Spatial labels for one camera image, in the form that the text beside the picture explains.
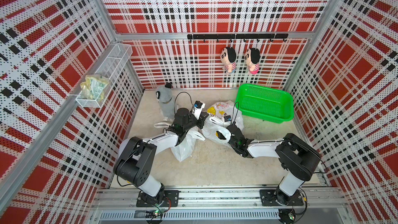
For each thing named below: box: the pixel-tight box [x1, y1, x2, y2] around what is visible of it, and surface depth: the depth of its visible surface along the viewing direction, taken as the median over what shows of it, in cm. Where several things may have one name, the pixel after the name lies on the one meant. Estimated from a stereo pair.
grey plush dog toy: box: [155, 82, 175, 121], surface depth 98 cm
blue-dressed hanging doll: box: [220, 46, 237, 74], surface depth 96 cm
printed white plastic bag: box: [202, 100, 245, 144], surface depth 85 cm
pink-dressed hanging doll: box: [244, 47, 261, 75], surface depth 96 cm
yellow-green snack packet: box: [79, 74, 110, 102], surface depth 65 cm
